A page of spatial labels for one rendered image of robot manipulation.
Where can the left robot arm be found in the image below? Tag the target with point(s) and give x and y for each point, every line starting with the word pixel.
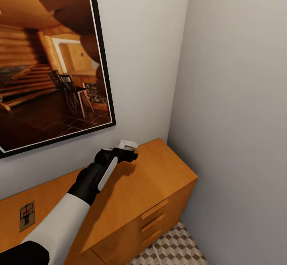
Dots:
pixel 49 243

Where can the cabinet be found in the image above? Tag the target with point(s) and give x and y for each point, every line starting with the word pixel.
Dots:
pixel 139 203

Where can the picture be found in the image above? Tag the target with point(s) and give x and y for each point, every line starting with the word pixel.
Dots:
pixel 54 81

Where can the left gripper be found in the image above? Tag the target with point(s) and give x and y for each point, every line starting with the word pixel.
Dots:
pixel 127 155

